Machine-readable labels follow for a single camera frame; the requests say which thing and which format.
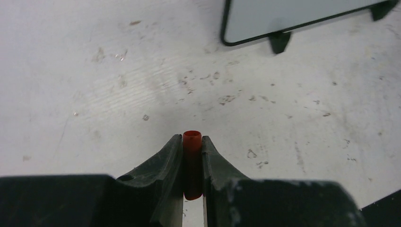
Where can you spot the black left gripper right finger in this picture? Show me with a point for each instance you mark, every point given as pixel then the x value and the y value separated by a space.
pixel 231 199

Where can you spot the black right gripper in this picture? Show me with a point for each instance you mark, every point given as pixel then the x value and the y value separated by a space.
pixel 385 212

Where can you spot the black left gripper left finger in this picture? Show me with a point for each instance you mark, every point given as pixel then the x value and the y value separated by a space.
pixel 150 195

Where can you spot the red marker cap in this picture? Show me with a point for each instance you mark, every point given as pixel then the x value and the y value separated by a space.
pixel 192 159

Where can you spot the black framed whiteboard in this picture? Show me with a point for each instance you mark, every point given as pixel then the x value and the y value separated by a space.
pixel 248 20

